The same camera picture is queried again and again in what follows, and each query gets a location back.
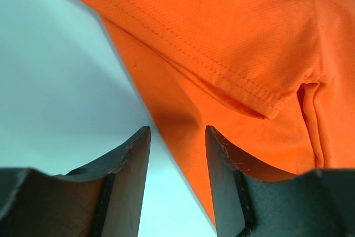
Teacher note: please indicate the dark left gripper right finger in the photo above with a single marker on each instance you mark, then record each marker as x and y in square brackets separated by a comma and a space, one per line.
[252, 198]

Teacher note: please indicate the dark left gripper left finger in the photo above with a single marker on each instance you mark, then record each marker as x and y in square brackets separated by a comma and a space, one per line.
[101, 198]

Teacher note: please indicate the orange t shirt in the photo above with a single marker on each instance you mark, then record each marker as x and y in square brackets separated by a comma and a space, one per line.
[276, 77]

